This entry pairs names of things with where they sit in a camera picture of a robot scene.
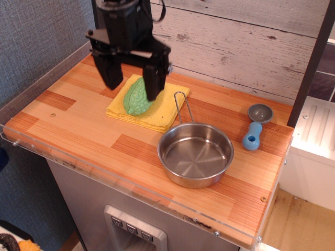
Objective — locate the green bumpy toy zucchini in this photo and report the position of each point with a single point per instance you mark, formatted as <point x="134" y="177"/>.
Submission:
<point x="135" y="101"/>

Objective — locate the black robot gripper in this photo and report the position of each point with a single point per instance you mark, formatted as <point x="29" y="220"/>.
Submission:
<point x="125" y="36"/>

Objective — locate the dark vertical post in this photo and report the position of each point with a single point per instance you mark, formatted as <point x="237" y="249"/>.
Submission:
<point x="315" y="58"/>

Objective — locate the yellow folded cloth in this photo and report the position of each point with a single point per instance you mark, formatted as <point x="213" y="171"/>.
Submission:
<point x="159" y="116"/>

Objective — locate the yellow toy at corner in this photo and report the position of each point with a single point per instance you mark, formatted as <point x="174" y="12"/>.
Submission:
<point x="28" y="245"/>

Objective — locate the blue grey toy scoop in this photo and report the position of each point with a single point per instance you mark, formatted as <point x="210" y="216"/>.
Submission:
<point x="259" y="114"/>

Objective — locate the grey toy fridge dispenser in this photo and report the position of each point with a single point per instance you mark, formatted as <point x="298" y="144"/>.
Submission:
<point x="130" y="233"/>

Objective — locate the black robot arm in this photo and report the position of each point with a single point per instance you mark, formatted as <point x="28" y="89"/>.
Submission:
<point x="127" y="39"/>

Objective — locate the small steel pan with handle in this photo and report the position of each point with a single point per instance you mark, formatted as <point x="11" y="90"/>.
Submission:
<point x="194" y="154"/>

